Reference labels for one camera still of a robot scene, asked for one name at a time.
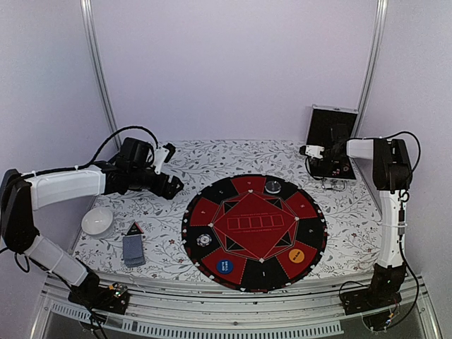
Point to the orange big blind button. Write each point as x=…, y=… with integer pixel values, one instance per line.
x=296, y=256

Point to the front aluminium rail frame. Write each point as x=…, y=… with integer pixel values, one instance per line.
x=161, y=308

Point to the black triangular card holder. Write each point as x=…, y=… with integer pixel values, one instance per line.
x=134, y=229

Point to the round red black poker mat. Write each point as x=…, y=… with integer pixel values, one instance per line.
x=256, y=231

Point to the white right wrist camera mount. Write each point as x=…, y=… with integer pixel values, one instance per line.
x=314, y=151

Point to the white bowl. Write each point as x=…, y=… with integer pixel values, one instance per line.
x=98, y=223

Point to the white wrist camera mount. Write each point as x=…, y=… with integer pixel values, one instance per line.
x=314, y=151
x=159, y=158

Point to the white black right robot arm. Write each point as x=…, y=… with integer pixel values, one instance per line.
x=394, y=160

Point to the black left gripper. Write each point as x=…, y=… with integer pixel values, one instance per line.
x=160, y=190

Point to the blue small blind button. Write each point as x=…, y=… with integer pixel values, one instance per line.
x=224, y=266

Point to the right aluminium frame post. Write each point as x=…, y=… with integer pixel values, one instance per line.
x=377, y=36

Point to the white blue poker chip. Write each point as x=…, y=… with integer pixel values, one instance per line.
x=203, y=240

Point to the black white dealer button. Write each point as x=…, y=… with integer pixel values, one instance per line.
x=273, y=187

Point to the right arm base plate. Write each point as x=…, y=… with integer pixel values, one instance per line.
x=357, y=298

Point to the left aluminium frame post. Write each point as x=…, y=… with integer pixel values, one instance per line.
x=94, y=52

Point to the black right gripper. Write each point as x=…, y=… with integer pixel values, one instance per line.
x=325, y=167

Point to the blue playing card deck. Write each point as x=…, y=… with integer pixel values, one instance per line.
x=133, y=254

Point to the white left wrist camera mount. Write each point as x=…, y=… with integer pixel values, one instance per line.
x=159, y=158

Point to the aluminium frame post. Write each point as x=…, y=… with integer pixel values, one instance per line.
x=377, y=36
x=94, y=52

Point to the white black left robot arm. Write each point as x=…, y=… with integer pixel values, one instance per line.
x=137, y=166

